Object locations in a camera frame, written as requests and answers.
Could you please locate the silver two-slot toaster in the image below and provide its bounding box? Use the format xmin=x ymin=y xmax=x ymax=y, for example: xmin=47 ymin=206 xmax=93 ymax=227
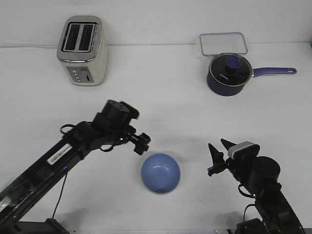
xmin=57 ymin=16 xmax=108 ymax=86

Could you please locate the dark blue saucepan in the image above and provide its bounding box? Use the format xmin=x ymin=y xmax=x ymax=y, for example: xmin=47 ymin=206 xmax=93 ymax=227
xmin=207 ymin=67 xmax=297 ymax=96

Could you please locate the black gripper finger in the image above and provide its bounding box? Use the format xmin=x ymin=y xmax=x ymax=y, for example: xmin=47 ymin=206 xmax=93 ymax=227
xmin=208 ymin=143 xmax=223 ymax=169
xmin=220 ymin=138 xmax=235 ymax=154

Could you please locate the glass pot lid blue knob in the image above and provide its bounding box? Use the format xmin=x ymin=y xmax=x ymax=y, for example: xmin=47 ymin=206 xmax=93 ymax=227
xmin=209 ymin=53 xmax=253 ymax=87

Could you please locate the blue bowl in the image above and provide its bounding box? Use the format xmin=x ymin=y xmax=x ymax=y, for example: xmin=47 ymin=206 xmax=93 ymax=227
xmin=141 ymin=153 xmax=181 ymax=195

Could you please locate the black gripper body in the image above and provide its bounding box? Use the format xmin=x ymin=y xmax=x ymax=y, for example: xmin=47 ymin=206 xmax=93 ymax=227
xmin=92 ymin=100 xmax=151 ymax=155
xmin=207 ymin=156 xmax=254 ymax=184

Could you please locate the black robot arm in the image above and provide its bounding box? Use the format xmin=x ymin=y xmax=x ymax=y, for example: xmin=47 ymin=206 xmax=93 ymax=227
xmin=0 ymin=100 xmax=151 ymax=234
xmin=207 ymin=139 xmax=305 ymax=234

